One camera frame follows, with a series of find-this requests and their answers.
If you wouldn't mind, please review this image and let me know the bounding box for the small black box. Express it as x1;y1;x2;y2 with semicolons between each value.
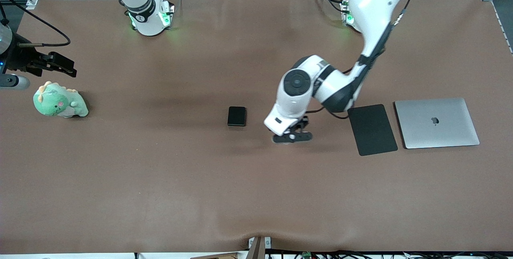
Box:
227;106;247;127

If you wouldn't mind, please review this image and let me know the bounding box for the black mouse pad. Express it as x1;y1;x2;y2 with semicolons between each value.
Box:
347;104;398;156

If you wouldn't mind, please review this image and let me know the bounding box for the green dinosaur plush toy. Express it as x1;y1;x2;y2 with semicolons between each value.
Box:
33;81;89;118

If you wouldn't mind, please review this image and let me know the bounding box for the brown table cover mat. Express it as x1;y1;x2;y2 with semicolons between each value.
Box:
0;0;513;253

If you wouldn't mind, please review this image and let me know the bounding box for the silver laptop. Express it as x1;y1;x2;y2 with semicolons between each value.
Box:
394;98;480;150

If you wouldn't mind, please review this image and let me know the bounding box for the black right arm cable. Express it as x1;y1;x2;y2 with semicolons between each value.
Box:
0;0;72;48

